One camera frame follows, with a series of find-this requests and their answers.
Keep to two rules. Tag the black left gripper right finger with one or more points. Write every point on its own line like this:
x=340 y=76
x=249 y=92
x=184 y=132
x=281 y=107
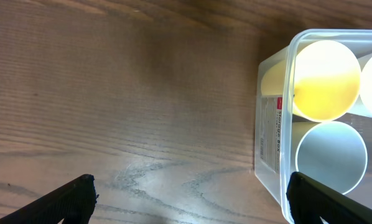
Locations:
x=312 y=202

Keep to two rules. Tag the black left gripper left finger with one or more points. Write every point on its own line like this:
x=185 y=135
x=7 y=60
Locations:
x=73 y=202

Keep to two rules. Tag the grey paper cup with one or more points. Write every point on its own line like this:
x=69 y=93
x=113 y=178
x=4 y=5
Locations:
x=332 y=153

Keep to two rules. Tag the clear plastic storage container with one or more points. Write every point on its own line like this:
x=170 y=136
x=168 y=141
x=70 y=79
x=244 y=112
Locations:
x=274 y=119

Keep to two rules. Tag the yellow paper cup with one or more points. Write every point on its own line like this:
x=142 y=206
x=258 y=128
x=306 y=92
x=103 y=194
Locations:
x=326 y=80

